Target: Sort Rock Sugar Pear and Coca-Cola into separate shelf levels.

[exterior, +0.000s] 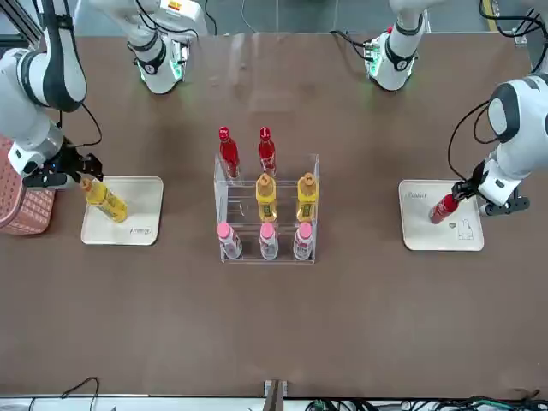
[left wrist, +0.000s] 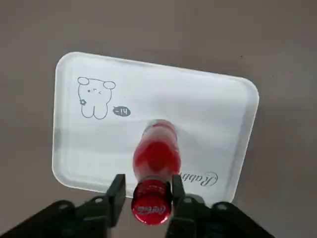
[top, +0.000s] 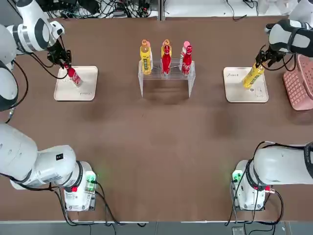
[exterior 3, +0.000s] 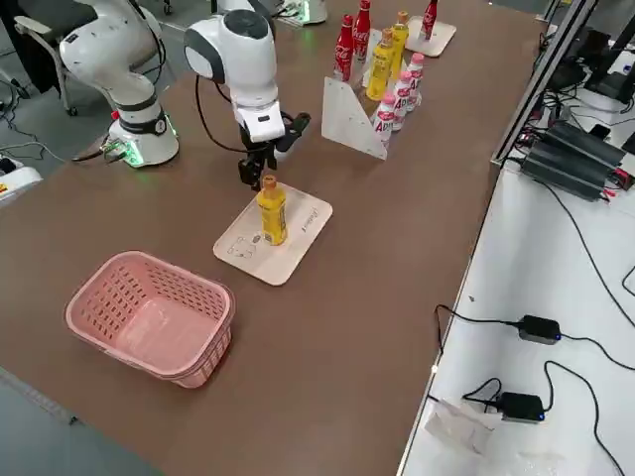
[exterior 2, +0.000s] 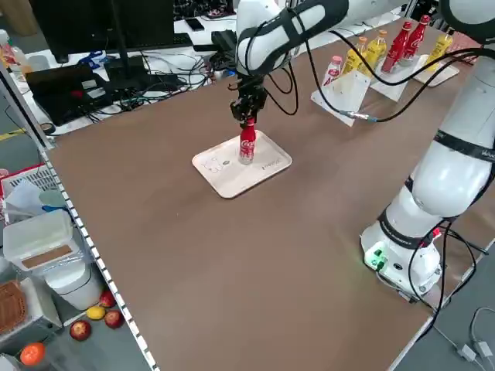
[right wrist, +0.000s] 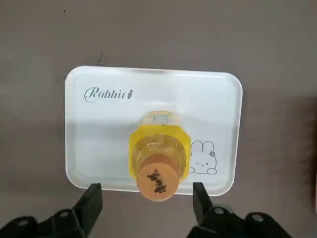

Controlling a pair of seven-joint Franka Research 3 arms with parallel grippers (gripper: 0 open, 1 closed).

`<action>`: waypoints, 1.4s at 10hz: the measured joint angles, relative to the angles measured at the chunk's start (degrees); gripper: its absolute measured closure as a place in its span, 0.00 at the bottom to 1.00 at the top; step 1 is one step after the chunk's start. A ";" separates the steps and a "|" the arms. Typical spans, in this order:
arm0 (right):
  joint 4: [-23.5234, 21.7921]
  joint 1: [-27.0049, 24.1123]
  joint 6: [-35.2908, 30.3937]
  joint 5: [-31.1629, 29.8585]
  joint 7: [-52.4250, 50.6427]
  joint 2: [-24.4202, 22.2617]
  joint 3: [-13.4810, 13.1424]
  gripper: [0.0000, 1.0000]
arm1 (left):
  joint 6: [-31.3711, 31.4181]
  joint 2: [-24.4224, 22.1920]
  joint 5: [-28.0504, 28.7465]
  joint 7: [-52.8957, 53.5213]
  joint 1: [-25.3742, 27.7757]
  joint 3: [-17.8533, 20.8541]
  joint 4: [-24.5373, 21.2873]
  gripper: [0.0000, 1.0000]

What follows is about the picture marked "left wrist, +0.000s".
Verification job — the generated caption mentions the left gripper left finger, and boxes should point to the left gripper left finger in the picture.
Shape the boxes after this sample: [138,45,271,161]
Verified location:
[0,173,127,238]

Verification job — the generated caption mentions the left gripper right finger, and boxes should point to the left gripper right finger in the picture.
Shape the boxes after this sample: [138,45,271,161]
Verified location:
[168,174,276,238]

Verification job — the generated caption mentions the red Coca-Cola bottle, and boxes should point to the red Coca-Cola bottle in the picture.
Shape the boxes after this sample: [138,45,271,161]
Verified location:
[130,119,183,228]

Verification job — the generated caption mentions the cream rabbit-print tray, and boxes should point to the cream rabbit-print tray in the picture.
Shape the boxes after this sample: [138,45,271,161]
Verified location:
[51,51,260,203]

